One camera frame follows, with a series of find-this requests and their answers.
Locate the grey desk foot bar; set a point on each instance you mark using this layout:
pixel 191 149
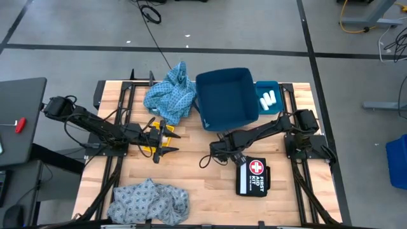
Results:
pixel 384 106

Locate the grey desk leg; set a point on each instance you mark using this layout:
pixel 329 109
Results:
pixel 375 16

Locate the black aluminium table frame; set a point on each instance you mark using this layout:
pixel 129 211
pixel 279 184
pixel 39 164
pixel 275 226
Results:
pixel 287 127

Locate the white gauze roll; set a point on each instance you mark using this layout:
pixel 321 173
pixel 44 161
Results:
pixel 264 104
pixel 273 96
pixel 267 99

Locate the small teal plastic tray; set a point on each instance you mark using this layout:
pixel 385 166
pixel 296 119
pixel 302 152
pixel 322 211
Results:
pixel 259 87

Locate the blue plastic bin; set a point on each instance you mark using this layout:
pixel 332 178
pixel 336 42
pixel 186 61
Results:
pixel 398 162

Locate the yellow plastic basket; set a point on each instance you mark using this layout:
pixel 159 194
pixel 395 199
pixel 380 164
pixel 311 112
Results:
pixel 170 129

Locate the blue patterned hospital gown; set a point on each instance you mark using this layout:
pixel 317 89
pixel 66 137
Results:
pixel 171 95

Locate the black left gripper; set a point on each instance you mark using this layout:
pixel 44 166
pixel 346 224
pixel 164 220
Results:
pixel 152 136

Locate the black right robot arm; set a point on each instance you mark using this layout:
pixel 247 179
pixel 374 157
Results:
pixel 264 130

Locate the grey side desk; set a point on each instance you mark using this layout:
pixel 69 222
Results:
pixel 19 105

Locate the grey patterned cloth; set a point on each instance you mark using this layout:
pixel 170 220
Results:
pixel 146 203

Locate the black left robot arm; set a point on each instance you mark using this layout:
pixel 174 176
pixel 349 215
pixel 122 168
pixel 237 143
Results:
pixel 95 124

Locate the navy fabric storage bin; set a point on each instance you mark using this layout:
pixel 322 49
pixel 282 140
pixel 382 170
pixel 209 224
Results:
pixel 225 98

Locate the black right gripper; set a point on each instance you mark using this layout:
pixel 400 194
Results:
pixel 225 146

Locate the black computer mouse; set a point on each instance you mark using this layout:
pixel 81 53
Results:
pixel 12 217

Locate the black first aid kit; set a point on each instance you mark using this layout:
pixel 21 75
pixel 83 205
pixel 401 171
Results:
pixel 254 184

